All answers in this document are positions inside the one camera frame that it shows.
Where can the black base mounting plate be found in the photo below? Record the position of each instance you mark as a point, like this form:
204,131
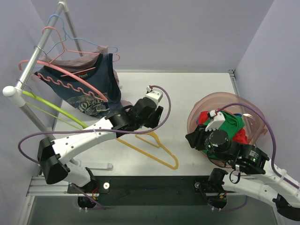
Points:
155,190

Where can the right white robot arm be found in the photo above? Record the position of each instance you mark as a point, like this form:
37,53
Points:
275,188

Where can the light blue wire hanger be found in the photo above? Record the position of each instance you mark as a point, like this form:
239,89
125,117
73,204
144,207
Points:
73,35

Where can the green tank top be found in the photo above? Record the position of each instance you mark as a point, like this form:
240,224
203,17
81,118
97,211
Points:
234,122

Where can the pink plastic hanger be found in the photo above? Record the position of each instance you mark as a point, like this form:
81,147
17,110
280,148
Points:
94,92

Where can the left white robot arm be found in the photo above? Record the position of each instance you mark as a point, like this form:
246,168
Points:
54,156

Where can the dark grey-blue tank top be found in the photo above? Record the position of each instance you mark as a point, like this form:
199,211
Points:
89,83

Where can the mauve pink tank top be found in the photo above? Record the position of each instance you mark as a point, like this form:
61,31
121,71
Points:
82,63

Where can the red tank top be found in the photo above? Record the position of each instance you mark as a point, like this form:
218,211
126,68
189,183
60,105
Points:
241,138

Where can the lime green hanger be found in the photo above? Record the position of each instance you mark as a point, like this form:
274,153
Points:
80,125

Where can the yellow plastic hanger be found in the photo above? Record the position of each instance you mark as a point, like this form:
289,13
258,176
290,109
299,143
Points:
151,147

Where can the pink wire hanger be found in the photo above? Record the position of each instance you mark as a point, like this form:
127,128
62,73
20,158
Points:
82,53

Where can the pink translucent plastic basin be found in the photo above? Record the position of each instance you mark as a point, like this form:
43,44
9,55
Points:
245,130

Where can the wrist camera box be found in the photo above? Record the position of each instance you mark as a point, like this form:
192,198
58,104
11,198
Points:
154,95
216,120

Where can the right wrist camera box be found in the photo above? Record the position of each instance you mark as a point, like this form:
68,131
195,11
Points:
216,120

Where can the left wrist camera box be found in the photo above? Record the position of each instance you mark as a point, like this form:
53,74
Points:
154,95

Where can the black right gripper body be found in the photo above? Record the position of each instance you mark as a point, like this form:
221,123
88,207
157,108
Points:
195,138

